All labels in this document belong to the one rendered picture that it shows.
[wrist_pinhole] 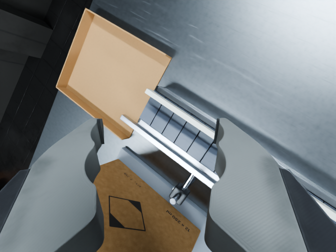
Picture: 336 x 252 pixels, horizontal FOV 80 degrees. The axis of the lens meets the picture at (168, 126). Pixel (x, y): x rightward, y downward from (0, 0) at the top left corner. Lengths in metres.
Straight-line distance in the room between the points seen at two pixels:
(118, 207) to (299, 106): 0.44
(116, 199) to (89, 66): 0.42
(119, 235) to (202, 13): 0.52
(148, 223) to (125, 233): 0.06
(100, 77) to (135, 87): 0.13
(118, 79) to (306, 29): 0.47
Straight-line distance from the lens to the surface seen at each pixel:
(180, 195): 0.42
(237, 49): 0.52
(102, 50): 0.69
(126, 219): 0.47
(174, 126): 0.49
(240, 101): 0.50
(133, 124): 0.44
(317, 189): 0.49
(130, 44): 0.63
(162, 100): 0.46
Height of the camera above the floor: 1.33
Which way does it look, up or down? 66 degrees down
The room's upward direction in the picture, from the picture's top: 100 degrees counter-clockwise
